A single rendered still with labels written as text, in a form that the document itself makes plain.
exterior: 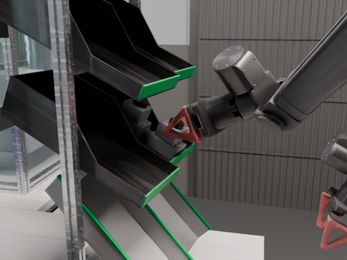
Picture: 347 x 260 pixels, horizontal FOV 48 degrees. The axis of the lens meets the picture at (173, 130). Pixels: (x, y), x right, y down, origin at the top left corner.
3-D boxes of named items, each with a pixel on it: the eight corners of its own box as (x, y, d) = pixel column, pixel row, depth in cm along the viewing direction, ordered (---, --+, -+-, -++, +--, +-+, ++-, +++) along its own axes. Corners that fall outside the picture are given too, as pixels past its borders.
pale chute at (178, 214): (198, 238, 88) (211, 228, 86) (175, 271, 76) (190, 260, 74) (117, 143, 90) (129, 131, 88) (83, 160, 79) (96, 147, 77)
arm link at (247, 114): (280, 115, 66) (279, 94, 70) (262, 86, 62) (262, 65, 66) (242, 128, 69) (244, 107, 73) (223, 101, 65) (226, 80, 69)
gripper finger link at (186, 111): (152, 118, 73) (194, 101, 68) (169, 112, 79) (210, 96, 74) (165, 153, 73) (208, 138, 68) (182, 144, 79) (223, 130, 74)
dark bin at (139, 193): (175, 178, 69) (192, 144, 66) (140, 209, 57) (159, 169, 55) (52, 101, 76) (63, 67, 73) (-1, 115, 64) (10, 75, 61)
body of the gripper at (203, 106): (187, 105, 68) (224, 90, 64) (209, 98, 77) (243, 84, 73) (201, 140, 68) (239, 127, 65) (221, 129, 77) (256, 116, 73)
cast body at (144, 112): (146, 134, 81) (159, 106, 79) (137, 140, 77) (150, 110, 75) (114, 115, 83) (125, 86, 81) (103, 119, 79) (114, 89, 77)
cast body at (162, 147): (181, 157, 79) (195, 127, 76) (171, 162, 75) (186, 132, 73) (148, 135, 82) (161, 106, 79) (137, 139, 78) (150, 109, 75)
